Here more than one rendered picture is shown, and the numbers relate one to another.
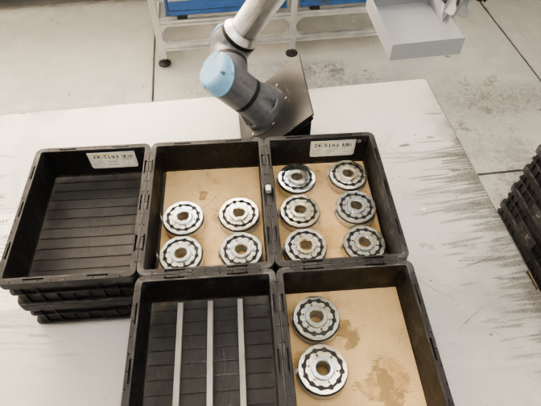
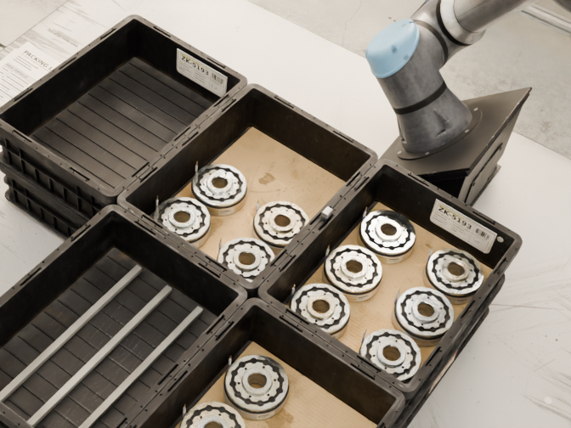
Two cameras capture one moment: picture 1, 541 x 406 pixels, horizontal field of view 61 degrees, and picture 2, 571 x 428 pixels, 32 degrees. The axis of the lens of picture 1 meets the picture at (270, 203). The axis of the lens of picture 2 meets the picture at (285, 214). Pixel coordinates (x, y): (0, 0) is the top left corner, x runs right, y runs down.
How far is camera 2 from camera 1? 75 cm
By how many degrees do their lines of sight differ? 20
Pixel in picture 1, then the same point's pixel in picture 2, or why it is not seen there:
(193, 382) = (84, 346)
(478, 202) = not seen: outside the picture
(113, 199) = (171, 118)
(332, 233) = (370, 322)
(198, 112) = (371, 87)
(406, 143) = not seen: outside the picture
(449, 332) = not seen: outside the picture
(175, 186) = (245, 149)
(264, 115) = (421, 136)
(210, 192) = (277, 182)
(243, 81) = (416, 76)
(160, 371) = (64, 313)
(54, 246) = (73, 126)
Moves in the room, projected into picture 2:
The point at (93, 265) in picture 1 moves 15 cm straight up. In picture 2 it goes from (93, 170) to (89, 113)
